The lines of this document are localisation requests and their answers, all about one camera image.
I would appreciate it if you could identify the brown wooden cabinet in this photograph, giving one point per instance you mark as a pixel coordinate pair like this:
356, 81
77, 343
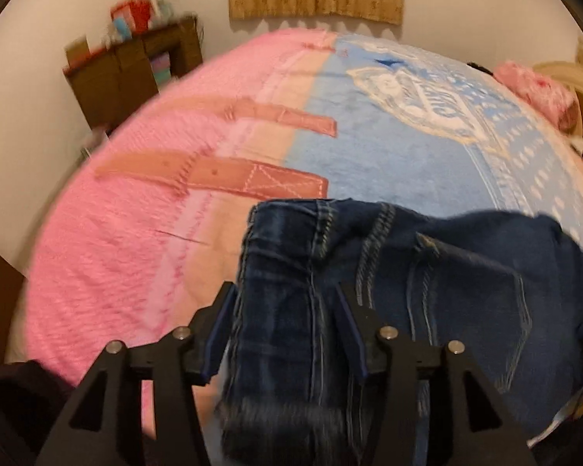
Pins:
121, 77

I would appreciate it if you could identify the cream wooden bed headboard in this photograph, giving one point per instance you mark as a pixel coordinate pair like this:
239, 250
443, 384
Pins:
563, 70

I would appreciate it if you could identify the dark cloth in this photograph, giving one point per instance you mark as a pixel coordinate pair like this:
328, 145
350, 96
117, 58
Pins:
9, 407

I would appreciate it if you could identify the small black object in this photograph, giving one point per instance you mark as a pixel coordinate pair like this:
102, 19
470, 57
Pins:
478, 68

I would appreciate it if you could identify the pink floral folded blanket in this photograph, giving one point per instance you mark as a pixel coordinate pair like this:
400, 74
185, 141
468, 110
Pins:
534, 90

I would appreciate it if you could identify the pink and blue printed blanket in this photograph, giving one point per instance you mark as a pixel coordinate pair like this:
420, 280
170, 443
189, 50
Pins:
175, 233

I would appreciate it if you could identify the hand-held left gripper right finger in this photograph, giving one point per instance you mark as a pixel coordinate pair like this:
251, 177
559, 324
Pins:
352, 335

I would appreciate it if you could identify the blue denim jeans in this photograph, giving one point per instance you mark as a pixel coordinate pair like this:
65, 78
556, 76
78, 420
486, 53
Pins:
466, 272

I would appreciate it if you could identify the brown cardboard box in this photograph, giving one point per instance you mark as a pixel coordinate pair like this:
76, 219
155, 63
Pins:
76, 52

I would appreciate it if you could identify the pastel stacked boxes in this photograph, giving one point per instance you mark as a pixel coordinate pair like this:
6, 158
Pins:
160, 68

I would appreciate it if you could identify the white flat object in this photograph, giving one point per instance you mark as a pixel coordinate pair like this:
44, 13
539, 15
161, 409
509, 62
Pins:
94, 143

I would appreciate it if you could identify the red box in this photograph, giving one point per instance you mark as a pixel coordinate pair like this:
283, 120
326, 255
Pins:
136, 12

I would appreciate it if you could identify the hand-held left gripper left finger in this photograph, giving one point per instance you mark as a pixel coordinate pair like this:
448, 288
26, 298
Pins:
218, 335

